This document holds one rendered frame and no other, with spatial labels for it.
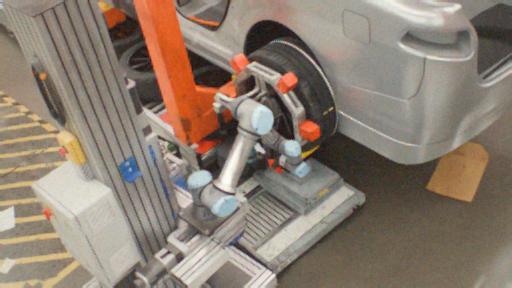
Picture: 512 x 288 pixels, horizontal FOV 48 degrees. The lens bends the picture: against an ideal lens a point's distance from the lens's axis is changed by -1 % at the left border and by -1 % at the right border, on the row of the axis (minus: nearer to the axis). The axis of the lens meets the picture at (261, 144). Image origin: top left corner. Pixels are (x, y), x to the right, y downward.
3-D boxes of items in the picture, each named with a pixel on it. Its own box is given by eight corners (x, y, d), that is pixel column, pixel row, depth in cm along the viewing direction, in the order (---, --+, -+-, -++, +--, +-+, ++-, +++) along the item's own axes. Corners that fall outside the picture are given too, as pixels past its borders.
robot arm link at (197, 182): (206, 183, 281) (200, 163, 273) (223, 196, 273) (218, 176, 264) (186, 197, 276) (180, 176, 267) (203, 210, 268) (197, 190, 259)
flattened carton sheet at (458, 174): (492, 150, 401) (492, 147, 399) (470, 203, 367) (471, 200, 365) (449, 140, 414) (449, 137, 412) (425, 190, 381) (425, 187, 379)
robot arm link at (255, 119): (213, 204, 273) (258, 100, 262) (232, 220, 263) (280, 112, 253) (194, 203, 264) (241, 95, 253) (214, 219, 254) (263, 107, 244)
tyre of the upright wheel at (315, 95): (335, 153, 357) (356, 81, 304) (308, 173, 347) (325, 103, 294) (264, 90, 383) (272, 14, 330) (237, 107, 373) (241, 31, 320)
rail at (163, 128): (210, 166, 404) (203, 143, 390) (199, 174, 400) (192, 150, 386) (59, 55, 560) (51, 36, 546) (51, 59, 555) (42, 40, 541)
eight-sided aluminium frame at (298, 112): (311, 161, 333) (302, 84, 298) (303, 167, 330) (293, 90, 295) (250, 124, 367) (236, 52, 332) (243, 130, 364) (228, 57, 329)
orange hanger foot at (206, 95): (267, 97, 397) (260, 55, 375) (208, 135, 374) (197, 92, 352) (252, 89, 408) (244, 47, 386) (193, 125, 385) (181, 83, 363)
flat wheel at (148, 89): (109, 96, 473) (100, 72, 458) (153, 54, 516) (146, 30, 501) (176, 108, 446) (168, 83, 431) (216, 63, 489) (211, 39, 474)
